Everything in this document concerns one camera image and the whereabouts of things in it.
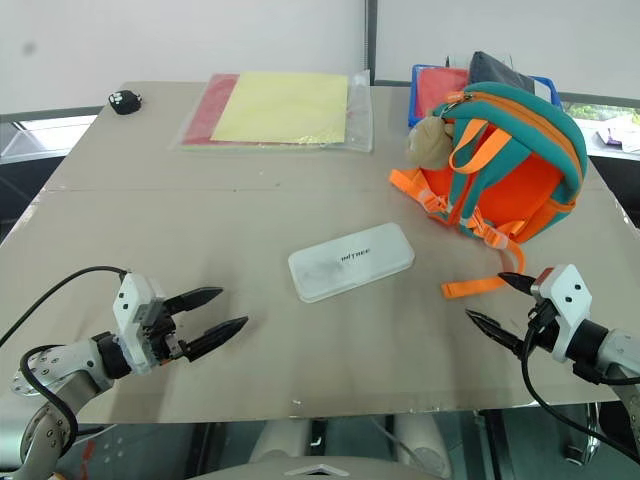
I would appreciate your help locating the black object with white dots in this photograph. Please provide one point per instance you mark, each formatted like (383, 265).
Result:
(125, 102)

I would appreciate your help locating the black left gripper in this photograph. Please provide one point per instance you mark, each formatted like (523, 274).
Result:
(159, 336)

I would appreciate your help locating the yellow paper sheet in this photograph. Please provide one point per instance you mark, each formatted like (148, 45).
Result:
(285, 107)

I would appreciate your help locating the dark grey pouch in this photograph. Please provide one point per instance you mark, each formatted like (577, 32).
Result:
(495, 70)

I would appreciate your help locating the red cloth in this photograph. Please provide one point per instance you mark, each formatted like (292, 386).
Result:
(442, 87)

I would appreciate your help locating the beige plush toy pendant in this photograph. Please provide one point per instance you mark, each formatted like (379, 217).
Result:
(430, 142)

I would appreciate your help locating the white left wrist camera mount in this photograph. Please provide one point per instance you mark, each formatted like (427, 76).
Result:
(131, 305)

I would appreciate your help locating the grey metal pole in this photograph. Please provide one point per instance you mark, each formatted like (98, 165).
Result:
(370, 40)

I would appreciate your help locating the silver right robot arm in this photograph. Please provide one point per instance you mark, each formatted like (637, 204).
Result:
(620, 350)

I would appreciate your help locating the blue plastic tray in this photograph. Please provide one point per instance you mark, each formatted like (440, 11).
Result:
(547, 87)

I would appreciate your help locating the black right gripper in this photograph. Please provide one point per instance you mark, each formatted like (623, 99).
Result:
(542, 325)

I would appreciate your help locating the red paper sheet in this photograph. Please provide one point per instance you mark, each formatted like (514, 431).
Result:
(207, 115)

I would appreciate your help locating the teal and orange backpack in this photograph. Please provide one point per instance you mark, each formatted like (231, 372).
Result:
(520, 165)

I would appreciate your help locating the grey robot torso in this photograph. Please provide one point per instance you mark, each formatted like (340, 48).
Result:
(320, 470)

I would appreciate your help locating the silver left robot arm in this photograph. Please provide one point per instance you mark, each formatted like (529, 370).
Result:
(75, 361)

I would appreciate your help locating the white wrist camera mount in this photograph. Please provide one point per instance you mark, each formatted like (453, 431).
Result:
(131, 305)
(570, 300)

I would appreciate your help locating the clear plastic sleeve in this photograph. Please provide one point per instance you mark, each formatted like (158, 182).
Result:
(361, 115)

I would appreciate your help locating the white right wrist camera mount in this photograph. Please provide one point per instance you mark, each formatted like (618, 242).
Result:
(570, 300)

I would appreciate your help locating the white plastic pencil case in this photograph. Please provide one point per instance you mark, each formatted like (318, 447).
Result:
(350, 262)

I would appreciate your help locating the pale grey rounded shape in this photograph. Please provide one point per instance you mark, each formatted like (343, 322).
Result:
(280, 442)
(420, 442)

